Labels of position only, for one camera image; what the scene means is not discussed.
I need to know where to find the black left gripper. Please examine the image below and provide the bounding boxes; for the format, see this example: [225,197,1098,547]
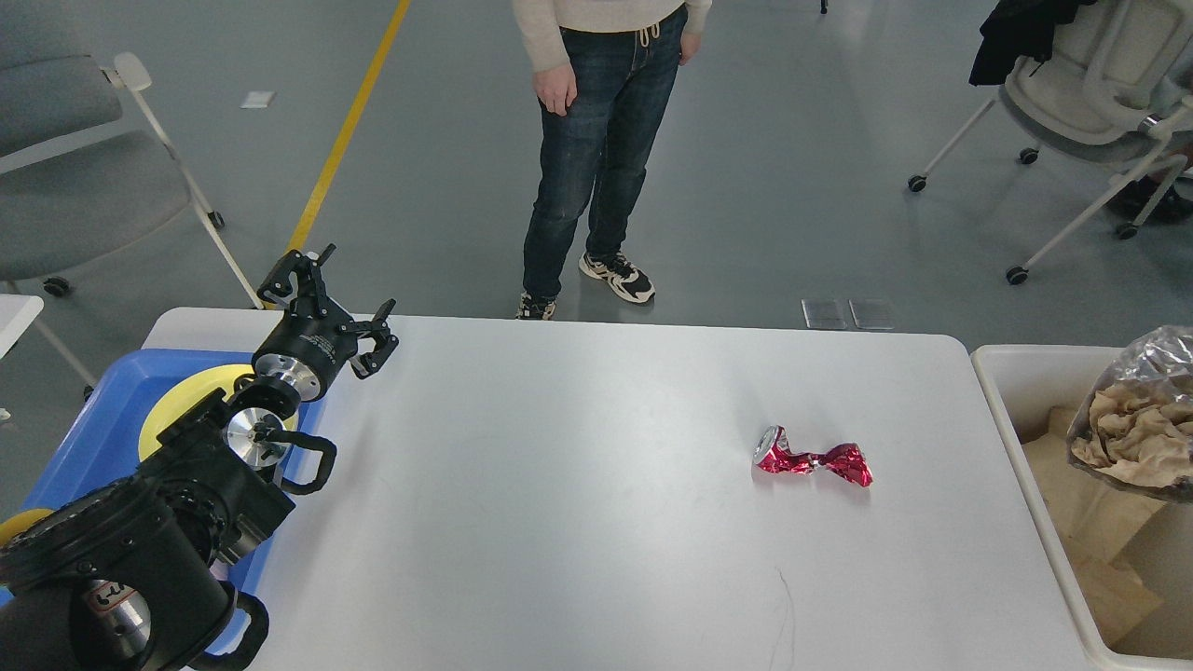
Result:
[252,244,398,404]

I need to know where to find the yellow plastic plate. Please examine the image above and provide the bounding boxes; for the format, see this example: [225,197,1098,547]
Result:
[138,363,298,469]

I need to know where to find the red snack wrapper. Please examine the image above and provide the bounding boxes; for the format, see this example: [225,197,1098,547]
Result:
[753,425,873,487]

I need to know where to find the brown paper bag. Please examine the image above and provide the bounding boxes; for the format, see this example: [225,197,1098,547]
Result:
[1062,540,1164,647]
[1022,406,1166,562]

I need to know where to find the foil bag with paper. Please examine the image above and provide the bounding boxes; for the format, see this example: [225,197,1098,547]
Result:
[1067,324,1192,504]

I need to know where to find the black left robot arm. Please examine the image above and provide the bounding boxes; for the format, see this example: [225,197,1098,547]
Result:
[1,248,398,670]

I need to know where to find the blue plastic tray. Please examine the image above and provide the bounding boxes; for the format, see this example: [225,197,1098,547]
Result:
[0,349,335,653]

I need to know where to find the grey chair at left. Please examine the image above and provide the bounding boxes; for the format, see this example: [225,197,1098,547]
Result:
[0,0,262,308]

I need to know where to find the white side table corner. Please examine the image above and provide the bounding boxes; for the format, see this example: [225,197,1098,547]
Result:
[0,294,47,361]

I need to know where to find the person in beige sweater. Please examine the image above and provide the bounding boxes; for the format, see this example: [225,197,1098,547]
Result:
[512,1,712,322]

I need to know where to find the teal yellow cup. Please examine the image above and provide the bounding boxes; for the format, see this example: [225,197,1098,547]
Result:
[0,507,55,544]

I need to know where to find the floor socket plates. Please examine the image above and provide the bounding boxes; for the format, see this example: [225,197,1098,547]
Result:
[801,298,895,332]

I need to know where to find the white plastic bin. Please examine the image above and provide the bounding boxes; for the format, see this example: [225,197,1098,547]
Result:
[971,344,1192,670]

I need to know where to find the black jacket on chair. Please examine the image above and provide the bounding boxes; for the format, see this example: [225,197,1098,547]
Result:
[968,1,1092,88]

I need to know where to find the white office chair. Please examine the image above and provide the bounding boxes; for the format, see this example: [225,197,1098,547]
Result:
[907,1,1189,285]

